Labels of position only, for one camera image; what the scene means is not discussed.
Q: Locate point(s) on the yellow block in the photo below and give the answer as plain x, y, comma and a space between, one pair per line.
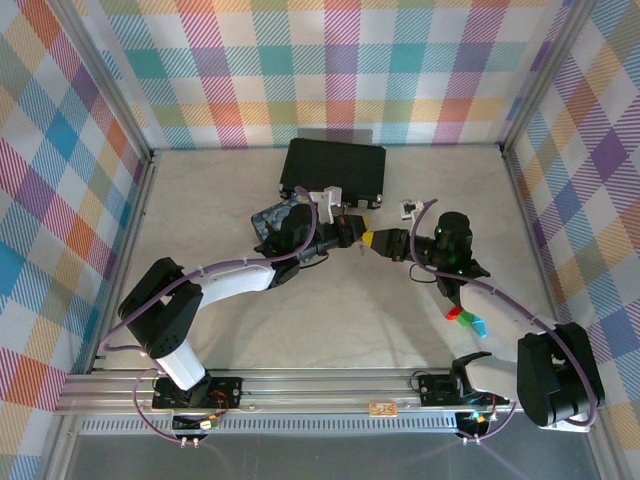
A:
370, 237

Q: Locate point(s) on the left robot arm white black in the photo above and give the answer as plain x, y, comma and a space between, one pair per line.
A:
235, 276

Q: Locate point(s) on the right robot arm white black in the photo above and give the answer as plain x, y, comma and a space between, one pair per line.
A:
492, 312

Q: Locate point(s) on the starry night print card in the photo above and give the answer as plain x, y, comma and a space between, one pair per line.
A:
270, 217

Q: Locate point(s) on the black carrying case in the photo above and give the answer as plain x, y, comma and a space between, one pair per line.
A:
332, 165

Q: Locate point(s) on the red block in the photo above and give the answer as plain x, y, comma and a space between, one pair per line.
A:
453, 314

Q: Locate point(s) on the green block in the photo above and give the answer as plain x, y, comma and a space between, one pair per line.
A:
466, 319

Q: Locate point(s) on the blue block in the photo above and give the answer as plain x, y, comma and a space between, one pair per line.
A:
480, 328

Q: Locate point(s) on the small brown label sticker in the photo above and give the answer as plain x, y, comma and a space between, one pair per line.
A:
383, 409

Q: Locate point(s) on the perforated metal strip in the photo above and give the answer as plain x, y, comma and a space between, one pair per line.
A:
325, 425

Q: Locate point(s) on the aluminium frame floor bar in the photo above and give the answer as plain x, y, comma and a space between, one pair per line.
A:
532, 240
125, 260

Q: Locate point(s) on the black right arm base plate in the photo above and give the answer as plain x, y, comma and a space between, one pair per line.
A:
432, 390

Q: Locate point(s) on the aluminium mounting rail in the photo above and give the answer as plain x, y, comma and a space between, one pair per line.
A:
325, 390

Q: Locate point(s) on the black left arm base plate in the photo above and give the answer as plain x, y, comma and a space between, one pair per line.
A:
225, 392

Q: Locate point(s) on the aluminium frame post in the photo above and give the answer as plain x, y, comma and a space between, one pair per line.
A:
107, 75
547, 75

